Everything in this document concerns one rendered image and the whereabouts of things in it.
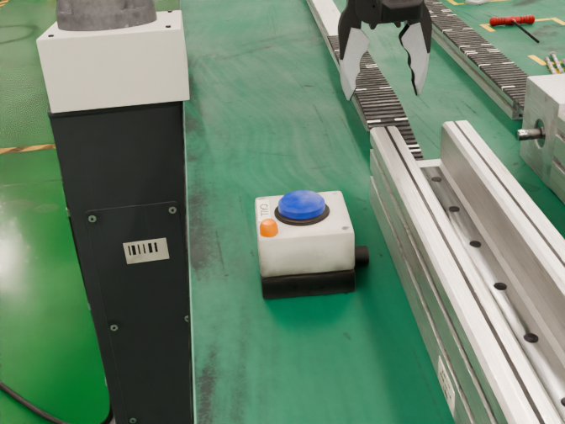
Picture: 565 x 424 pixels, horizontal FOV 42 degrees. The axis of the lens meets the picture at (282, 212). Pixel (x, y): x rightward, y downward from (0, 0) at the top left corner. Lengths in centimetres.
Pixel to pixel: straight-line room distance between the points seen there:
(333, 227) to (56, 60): 61
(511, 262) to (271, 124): 49
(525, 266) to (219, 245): 30
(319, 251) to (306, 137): 36
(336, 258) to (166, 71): 56
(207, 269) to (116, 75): 49
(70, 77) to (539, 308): 77
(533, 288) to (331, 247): 16
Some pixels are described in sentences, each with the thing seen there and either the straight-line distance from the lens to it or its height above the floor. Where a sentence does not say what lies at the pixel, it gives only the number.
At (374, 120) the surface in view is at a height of 81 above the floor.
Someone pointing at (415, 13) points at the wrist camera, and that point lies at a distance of 82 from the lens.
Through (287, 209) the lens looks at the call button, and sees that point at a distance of 62.
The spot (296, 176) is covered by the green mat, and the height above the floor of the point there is 78.
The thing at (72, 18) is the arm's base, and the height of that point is 90.
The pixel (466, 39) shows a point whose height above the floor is 81.
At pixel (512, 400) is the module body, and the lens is 42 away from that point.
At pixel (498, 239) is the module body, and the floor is 83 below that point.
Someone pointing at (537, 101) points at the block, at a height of 86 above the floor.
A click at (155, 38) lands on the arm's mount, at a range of 109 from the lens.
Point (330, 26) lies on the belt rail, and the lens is 136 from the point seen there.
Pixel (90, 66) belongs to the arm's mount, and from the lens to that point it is 111.
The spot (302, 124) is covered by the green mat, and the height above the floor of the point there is 78.
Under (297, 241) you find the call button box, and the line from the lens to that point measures 60.
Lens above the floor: 114
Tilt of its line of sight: 28 degrees down
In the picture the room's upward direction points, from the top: 4 degrees counter-clockwise
